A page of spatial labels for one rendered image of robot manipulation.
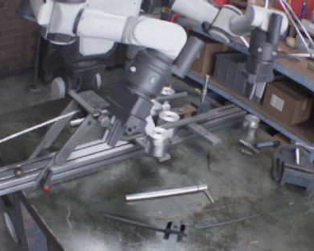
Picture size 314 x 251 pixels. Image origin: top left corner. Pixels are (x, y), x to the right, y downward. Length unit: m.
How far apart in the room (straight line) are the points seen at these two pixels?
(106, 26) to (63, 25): 0.10
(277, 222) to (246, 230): 0.09
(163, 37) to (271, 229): 0.47
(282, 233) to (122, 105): 0.45
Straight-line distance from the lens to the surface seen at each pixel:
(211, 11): 1.35
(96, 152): 0.96
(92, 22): 0.87
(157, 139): 0.93
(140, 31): 0.83
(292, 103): 2.40
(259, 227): 0.88
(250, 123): 1.22
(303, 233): 0.91
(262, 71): 1.15
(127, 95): 0.86
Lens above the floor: 1.43
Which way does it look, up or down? 29 degrees down
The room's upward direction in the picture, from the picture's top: 10 degrees clockwise
